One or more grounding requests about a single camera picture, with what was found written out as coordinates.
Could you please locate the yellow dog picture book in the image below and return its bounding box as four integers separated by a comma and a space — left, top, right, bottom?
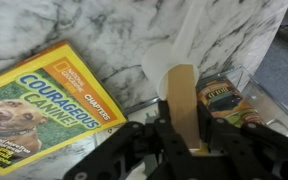
0, 39, 129, 176

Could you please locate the white plastic spoon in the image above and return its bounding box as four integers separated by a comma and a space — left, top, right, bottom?
140, 0, 216, 101

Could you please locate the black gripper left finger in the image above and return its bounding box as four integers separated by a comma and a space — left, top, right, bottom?
63, 99, 199, 180

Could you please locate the light wooden block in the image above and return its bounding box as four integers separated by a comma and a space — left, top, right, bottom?
166, 63, 202, 151

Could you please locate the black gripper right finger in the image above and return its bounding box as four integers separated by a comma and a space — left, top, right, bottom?
196, 100, 288, 180

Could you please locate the grey upholstered chair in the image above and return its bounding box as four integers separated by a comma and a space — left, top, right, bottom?
253, 22, 288, 115

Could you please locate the brown labelled can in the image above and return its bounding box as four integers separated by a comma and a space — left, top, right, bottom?
196, 76, 267, 130

